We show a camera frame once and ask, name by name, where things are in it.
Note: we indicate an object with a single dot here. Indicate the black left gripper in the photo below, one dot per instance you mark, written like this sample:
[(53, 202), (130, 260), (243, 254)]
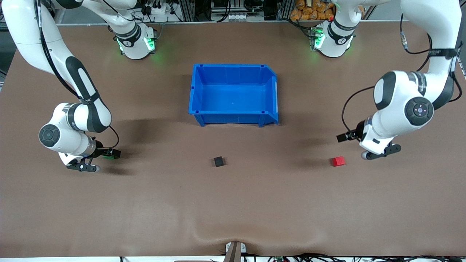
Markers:
[(358, 131)]

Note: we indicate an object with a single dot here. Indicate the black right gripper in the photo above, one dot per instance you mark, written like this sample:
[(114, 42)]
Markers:
[(100, 151)]

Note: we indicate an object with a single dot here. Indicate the red cube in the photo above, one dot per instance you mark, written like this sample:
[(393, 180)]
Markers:
[(338, 161)]

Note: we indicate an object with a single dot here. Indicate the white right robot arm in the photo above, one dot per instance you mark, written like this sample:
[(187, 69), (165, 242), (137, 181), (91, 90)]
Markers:
[(72, 116)]

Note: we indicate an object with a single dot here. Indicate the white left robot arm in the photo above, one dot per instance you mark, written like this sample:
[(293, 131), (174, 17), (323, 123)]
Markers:
[(404, 105)]

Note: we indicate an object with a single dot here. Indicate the black cube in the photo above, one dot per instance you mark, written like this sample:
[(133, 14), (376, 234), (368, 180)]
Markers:
[(218, 161)]

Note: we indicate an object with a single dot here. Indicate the blue plastic storage bin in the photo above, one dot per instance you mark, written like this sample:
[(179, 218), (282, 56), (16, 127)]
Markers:
[(236, 94)]

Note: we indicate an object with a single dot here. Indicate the brown table mat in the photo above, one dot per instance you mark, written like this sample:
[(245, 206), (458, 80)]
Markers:
[(233, 203)]

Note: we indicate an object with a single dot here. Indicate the orange snack packs pile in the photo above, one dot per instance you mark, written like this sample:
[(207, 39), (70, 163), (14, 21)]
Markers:
[(311, 11)]

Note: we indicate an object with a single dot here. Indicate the white power strip with plugs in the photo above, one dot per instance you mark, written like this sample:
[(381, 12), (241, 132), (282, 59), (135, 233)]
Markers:
[(157, 12)]

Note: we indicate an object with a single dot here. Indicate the small white socket strip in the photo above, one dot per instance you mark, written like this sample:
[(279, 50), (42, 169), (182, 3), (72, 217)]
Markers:
[(239, 16)]

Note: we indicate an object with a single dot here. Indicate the black electronics box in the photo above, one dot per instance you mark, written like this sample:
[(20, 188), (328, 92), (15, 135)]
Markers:
[(220, 4)]

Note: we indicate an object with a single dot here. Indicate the aluminium frame post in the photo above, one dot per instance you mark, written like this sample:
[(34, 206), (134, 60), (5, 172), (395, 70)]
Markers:
[(284, 9), (186, 10)]

